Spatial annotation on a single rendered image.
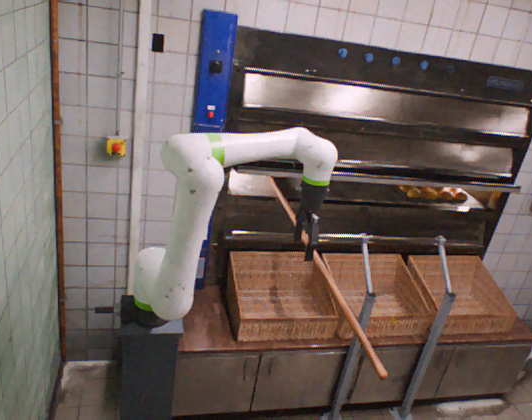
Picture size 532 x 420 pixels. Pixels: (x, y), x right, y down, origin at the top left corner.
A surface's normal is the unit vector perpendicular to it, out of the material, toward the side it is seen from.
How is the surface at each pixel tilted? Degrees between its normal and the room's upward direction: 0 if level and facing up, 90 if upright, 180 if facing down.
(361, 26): 90
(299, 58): 92
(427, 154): 70
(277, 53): 90
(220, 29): 90
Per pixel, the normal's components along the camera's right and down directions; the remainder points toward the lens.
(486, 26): 0.22, 0.44
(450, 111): 0.22, 0.10
